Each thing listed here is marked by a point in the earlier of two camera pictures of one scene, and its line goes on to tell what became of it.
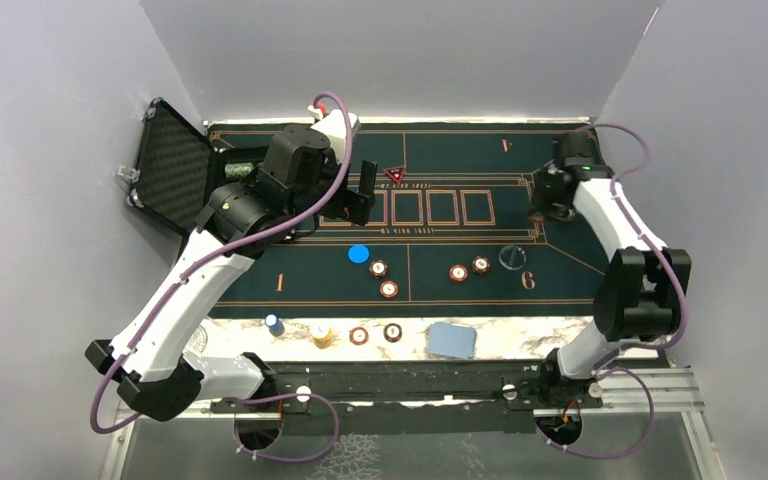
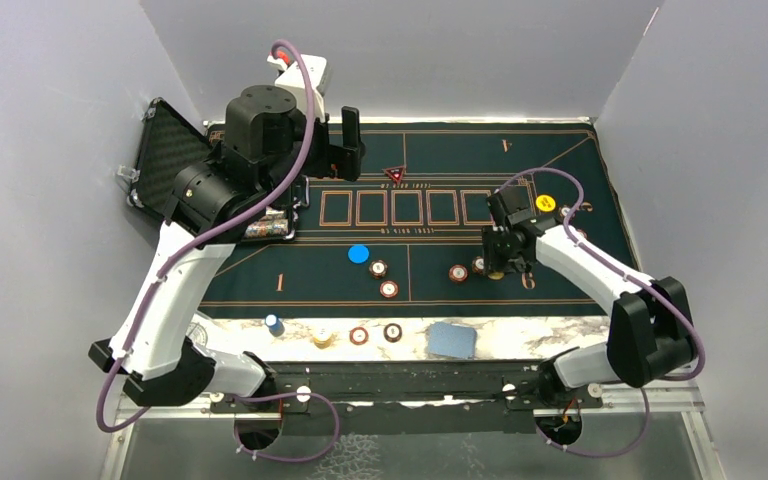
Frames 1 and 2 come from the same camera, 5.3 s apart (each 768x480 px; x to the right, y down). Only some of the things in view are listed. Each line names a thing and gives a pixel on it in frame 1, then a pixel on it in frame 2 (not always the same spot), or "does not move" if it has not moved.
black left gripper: [350, 204] to [336, 160]
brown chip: [378, 269] does not move
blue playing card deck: [452, 340] does not move
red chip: [359, 335] does not move
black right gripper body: [544, 200] to [497, 253]
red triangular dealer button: [395, 172] does not move
